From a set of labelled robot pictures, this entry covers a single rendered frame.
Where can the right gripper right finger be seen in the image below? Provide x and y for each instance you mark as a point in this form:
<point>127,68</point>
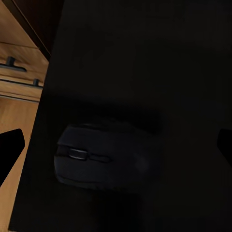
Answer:
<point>224,143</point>

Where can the cabinet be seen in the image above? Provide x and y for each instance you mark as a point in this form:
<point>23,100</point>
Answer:
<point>27,33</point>

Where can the desk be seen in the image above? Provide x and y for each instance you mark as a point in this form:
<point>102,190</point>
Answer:
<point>164,66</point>

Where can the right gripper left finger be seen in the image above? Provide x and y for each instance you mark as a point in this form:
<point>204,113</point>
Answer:
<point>11,145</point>

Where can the mouse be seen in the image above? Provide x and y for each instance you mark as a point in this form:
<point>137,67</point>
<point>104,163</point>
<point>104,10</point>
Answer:
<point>109,154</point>

